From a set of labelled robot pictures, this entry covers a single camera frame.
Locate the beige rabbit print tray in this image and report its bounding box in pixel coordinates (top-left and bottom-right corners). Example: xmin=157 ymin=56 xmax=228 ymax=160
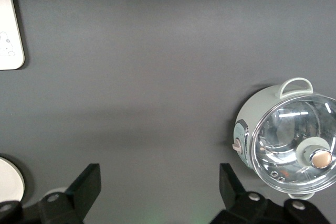
xmin=0 ymin=0 xmax=26 ymax=71

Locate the glass pot lid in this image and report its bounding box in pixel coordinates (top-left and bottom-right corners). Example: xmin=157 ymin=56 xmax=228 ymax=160
xmin=249 ymin=94 xmax=336 ymax=196

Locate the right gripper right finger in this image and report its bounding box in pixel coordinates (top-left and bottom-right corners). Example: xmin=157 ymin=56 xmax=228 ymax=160
xmin=211 ymin=163 xmax=286 ymax=224

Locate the beige round plate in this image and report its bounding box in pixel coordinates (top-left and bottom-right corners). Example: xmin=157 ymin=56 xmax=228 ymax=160
xmin=0 ymin=156 xmax=26 ymax=204

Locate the pale green electric pot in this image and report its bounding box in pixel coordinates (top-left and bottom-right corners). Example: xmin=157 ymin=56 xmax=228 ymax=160
xmin=233 ymin=77 xmax=336 ymax=200

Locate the dark grey table cloth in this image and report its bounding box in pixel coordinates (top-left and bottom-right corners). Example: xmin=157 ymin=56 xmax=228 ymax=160
xmin=0 ymin=0 xmax=336 ymax=224

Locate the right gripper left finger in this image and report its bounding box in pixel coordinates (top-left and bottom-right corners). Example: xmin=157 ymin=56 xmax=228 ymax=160
xmin=38 ymin=163 xmax=102 ymax=224

